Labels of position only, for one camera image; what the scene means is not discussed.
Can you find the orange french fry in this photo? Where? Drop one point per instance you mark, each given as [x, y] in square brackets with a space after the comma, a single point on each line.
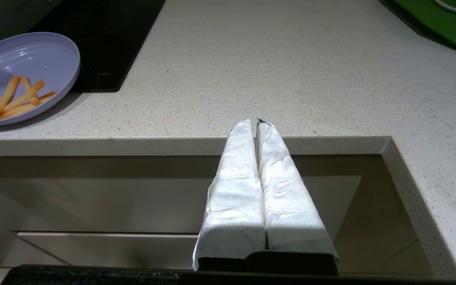
[26, 85]
[17, 111]
[25, 97]
[7, 94]

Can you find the silver microwave oven body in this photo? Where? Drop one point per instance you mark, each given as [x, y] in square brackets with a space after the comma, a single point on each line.
[2, 14]

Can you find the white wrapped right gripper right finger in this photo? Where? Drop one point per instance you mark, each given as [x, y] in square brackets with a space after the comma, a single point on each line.
[291, 213]

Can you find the lilac round plate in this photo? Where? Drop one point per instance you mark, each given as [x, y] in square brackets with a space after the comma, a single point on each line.
[34, 56]

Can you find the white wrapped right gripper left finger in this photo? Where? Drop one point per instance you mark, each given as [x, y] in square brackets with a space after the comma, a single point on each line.
[236, 206]

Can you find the green plastic tray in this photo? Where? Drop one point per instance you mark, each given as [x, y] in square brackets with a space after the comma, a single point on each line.
[441, 23]

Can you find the black induction cooktop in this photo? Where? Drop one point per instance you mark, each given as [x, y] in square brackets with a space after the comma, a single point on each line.
[109, 39]

